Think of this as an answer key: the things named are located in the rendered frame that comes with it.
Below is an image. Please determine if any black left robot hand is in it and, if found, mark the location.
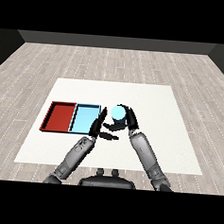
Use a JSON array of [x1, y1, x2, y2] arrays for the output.
[[87, 105, 122, 142]]

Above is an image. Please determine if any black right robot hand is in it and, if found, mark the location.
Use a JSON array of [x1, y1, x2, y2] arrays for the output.
[[101, 103, 142, 137]]

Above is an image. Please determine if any small blue can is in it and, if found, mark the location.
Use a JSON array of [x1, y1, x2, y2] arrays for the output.
[[110, 104, 129, 126]]

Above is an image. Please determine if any light blue shallow open box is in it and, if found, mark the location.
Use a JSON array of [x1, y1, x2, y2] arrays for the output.
[[67, 101, 102, 136]]

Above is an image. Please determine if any red shallow open box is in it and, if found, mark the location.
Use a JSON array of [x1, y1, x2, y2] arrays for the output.
[[39, 99, 78, 135]]

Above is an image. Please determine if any dark grey robot body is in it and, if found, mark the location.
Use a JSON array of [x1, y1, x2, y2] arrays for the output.
[[78, 165, 138, 190]]

